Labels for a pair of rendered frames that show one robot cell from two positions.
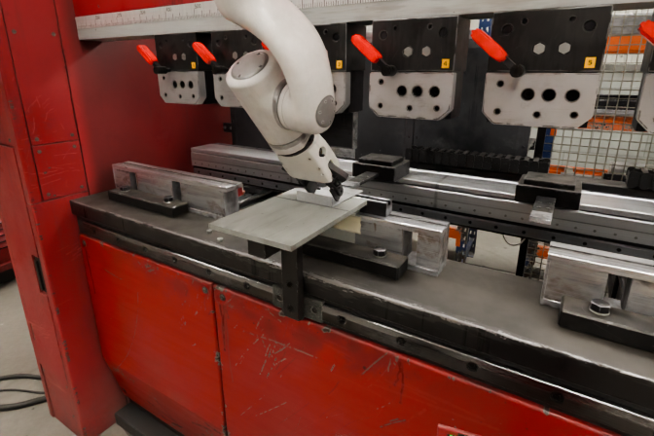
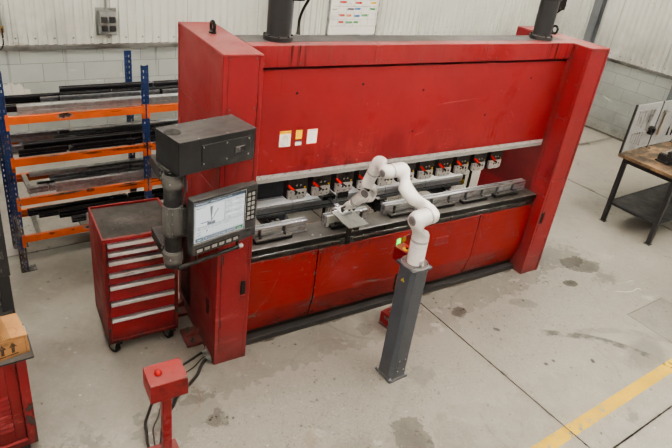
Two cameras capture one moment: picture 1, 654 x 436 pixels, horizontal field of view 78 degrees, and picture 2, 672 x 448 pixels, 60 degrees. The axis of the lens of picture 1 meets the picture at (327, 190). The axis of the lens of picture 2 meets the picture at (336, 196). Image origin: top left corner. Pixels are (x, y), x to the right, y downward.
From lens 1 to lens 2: 4.18 m
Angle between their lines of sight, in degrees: 61
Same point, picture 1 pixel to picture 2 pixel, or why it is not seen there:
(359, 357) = (361, 244)
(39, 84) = not seen: hidden behind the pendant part
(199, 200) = (293, 228)
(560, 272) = (386, 208)
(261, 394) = (330, 273)
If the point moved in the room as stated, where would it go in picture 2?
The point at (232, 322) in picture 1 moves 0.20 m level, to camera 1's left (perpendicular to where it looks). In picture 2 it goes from (323, 257) to (311, 268)
